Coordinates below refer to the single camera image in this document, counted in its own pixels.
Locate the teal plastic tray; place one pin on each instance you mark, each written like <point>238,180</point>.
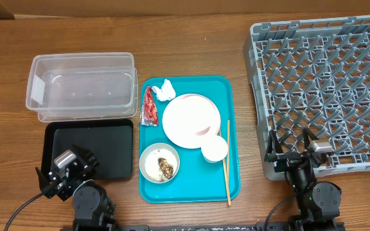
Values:
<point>197,180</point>

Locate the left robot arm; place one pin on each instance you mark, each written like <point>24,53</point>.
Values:
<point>93,208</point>

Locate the wooden chopstick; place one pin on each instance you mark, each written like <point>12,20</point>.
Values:
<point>226,174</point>

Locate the red foil wrapper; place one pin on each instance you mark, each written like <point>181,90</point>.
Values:
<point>149,114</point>

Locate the grey dishwasher rack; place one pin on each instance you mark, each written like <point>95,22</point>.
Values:
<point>313,74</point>

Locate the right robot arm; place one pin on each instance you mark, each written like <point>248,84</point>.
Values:
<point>318,202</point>

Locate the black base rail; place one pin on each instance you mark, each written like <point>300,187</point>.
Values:
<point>274,226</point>

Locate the pink plate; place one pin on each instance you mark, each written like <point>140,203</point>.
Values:
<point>189,118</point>

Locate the grey bowl with food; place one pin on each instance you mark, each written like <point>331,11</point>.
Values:
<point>159,163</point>

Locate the white tissue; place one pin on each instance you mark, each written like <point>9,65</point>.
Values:
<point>166,92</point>

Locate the small white cup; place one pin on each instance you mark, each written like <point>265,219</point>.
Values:
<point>214,148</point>

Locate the black plastic tray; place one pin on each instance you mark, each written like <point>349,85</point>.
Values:
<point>111,142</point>

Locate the clear plastic bin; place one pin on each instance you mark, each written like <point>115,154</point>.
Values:
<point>83,86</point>

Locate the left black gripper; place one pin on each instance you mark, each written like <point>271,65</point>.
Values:
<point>49,191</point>

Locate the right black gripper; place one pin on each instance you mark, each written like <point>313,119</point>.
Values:
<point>286,160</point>

